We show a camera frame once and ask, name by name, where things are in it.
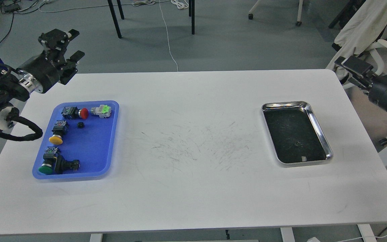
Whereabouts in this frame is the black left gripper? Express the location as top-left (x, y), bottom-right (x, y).
top-left (16, 29), bottom-right (85, 93)

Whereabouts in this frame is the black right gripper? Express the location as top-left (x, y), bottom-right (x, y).
top-left (335, 56), bottom-right (387, 112)

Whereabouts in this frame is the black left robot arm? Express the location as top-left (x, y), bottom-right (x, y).
top-left (0, 29), bottom-right (85, 142)

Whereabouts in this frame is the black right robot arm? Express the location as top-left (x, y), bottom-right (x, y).
top-left (334, 56), bottom-right (387, 112)

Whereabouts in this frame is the beige cloth on chair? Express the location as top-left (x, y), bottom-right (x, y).
top-left (327, 0), bottom-right (387, 81)

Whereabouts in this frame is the blue plastic tray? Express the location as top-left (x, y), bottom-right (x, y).
top-left (32, 100), bottom-right (119, 180)

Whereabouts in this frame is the silver metal tray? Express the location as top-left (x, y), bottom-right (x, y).
top-left (262, 101), bottom-right (334, 166)

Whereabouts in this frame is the white chair base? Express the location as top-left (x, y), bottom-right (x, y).
top-left (247, 0), bottom-right (306, 27)

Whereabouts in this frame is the black table leg pair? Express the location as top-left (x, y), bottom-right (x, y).
top-left (188, 0), bottom-right (195, 35)

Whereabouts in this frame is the red push button switch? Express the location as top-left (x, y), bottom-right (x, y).
top-left (61, 106), bottom-right (89, 119)

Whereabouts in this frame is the black floor cable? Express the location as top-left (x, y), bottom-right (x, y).
top-left (0, 10), bottom-right (16, 56)

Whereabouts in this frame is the yellow push button switch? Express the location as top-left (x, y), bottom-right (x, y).
top-left (49, 120), bottom-right (69, 145)

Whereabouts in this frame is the green grey industrial switch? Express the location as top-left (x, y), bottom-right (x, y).
top-left (90, 105), bottom-right (112, 118)

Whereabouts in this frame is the green push button switch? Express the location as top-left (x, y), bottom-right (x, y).
top-left (38, 147), bottom-right (61, 175)

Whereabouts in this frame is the black industrial switch part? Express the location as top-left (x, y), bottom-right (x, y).
top-left (55, 155), bottom-right (80, 174)

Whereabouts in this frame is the white floor cable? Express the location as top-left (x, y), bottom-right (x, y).
top-left (133, 0), bottom-right (189, 72)

